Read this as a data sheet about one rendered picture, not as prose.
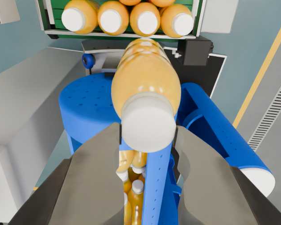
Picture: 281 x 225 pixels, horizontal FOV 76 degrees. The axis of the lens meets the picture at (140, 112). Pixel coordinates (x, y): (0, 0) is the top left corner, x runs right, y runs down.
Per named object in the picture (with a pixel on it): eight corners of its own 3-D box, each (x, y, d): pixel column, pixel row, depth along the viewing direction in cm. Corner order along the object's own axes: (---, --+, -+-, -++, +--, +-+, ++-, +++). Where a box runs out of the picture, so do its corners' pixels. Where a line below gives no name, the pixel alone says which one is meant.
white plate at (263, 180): (283, 164, 70) (281, 162, 71) (211, 174, 71) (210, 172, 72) (267, 205, 84) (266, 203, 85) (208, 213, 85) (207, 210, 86)
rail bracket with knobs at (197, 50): (169, 56, 59) (175, 65, 51) (171, 32, 56) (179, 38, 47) (198, 57, 60) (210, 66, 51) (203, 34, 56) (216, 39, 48)
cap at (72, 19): (70, 32, 37) (68, 34, 36) (60, 12, 35) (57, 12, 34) (88, 26, 37) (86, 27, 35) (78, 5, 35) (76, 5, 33)
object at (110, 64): (107, 63, 57) (101, 77, 46) (106, 55, 56) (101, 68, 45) (138, 64, 57) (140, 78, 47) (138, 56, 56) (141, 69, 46)
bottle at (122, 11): (110, -5, 50) (101, -8, 34) (133, 10, 52) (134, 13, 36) (100, 20, 53) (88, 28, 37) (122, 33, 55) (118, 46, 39)
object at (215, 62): (133, 171, 219) (134, 181, 206) (158, 42, 143) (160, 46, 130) (175, 173, 225) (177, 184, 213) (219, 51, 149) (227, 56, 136)
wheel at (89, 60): (88, 71, 52) (95, 69, 53) (87, 55, 49) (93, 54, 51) (81, 67, 55) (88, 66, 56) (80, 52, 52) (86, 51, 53)
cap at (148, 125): (113, 104, 14) (110, 117, 12) (163, 86, 13) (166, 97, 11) (134, 142, 15) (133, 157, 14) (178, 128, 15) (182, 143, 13)
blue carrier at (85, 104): (98, 222, 101) (88, 291, 77) (76, 69, 55) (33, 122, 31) (149, 221, 102) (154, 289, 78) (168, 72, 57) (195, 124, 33)
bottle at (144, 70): (115, 47, 29) (84, 95, 13) (156, 30, 28) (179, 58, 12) (132, 86, 32) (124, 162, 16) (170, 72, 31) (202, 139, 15)
